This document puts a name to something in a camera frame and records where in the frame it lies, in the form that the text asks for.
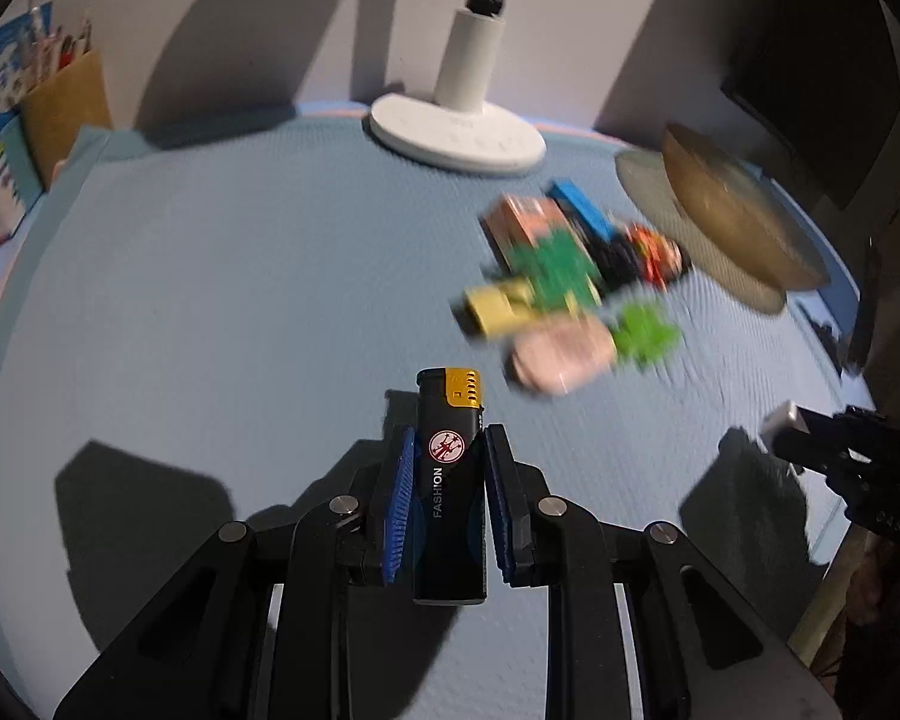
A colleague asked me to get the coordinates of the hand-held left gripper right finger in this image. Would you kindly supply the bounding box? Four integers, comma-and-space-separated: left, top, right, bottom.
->
484, 424, 841, 720

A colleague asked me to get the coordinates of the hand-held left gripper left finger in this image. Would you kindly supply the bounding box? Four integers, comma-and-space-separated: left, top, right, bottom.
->
52, 424, 421, 720

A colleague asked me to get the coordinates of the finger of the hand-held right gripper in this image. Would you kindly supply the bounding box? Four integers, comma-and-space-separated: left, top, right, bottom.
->
774, 411, 871, 477

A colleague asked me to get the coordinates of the small white box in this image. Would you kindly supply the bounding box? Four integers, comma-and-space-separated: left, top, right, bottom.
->
761, 401, 807, 455

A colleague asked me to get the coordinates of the black lighter with gold cap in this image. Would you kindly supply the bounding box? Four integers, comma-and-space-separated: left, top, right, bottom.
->
412, 367, 490, 607

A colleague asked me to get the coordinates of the yellow small block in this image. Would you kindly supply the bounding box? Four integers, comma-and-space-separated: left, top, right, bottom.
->
463, 277, 542, 338

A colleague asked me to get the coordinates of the wooden bowl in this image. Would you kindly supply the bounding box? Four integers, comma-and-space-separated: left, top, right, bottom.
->
661, 122, 830, 292

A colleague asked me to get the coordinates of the blue box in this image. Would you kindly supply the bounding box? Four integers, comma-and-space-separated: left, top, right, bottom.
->
547, 178, 617, 241

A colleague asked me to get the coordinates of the pink oval object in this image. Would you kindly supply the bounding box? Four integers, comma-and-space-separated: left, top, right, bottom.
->
508, 313, 617, 396

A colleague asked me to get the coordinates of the green toy figure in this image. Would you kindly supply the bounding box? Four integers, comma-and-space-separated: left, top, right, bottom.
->
611, 304, 683, 370

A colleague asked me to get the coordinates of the green block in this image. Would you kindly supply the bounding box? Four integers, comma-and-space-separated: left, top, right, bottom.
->
506, 229, 605, 314

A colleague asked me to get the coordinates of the orange black toy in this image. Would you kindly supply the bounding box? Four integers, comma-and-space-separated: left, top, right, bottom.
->
622, 223, 692, 291

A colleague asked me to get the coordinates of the light blue table mat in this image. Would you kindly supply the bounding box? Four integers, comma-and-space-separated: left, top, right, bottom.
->
0, 101, 878, 720

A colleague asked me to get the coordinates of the black toy figure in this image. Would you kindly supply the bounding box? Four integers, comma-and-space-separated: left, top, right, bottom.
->
589, 229, 646, 291

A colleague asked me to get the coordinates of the orange brown box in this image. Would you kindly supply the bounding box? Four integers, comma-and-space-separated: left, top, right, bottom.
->
482, 195, 593, 271

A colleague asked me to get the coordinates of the grey round mat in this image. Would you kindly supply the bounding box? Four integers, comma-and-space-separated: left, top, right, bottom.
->
615, 148, 788, 316

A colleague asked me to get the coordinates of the dark monitor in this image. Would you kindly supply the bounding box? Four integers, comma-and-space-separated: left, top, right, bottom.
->
720, 0, 900, 211

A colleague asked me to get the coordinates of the white desk lamp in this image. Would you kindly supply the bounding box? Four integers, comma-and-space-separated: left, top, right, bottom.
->
369, 0, 547, 177

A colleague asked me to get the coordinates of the brown cardboard pen holder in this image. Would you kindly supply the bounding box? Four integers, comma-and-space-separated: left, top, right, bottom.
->
21, 49, 113, 192

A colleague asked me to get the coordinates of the bundle of coloured pencils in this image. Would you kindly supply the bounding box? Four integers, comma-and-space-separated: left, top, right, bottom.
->
28, 11, 95, 76

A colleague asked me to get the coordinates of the white blue picture book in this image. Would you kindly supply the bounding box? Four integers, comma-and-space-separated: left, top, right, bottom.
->
0, 4, 53, 166

